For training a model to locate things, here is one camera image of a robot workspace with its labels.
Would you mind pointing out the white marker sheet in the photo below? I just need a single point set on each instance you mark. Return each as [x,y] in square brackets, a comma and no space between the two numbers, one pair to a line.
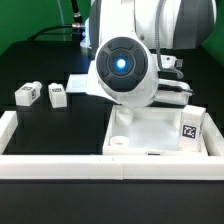
[77,83]

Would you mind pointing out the white U-shaped obstacle fence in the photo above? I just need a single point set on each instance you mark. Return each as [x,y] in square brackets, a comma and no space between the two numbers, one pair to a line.
[121,167]

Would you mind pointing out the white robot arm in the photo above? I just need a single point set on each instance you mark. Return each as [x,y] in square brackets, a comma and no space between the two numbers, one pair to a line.
[127,37]

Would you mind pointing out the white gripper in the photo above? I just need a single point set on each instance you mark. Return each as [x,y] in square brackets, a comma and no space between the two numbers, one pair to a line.
[171,91]

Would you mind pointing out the white square table top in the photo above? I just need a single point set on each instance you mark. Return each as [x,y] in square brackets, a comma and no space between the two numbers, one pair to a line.
[146,131]

